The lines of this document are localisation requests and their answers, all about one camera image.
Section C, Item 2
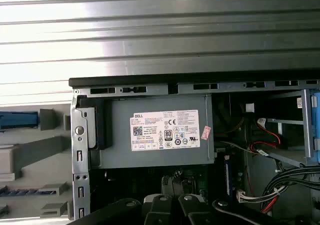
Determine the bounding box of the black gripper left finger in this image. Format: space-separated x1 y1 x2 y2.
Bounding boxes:
72 194 174 225

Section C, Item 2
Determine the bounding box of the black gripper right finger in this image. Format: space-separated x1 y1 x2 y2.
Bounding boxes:
177 194 320 225

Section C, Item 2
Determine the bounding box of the RAM stick blue label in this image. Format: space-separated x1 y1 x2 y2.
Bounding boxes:
223 156 233 197

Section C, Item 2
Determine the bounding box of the grey power supply unit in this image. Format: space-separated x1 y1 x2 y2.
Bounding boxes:
98 93 216 171

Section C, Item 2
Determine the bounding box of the black open PC case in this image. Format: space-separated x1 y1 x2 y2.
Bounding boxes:
68 72 320 222

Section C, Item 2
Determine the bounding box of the grey parts rack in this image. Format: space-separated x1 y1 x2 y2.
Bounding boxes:
0 107 75 221

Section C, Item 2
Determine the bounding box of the grey optical drive cage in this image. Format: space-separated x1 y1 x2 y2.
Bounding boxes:
264 88 320 167

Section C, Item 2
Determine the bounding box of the dark RAM stick spare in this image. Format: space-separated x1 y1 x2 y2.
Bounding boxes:
0 186 40 197

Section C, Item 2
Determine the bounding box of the blue plastic bay latch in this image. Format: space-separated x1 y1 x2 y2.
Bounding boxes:
310 91 320 163

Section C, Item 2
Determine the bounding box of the white connector wire bundle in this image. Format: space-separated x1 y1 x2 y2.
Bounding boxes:
236 188 280 204

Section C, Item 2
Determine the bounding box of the black cable bundle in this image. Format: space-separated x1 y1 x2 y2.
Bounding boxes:
258 163 320 215

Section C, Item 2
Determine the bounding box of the thin red wire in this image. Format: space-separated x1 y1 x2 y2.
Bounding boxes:
249 131 283 152

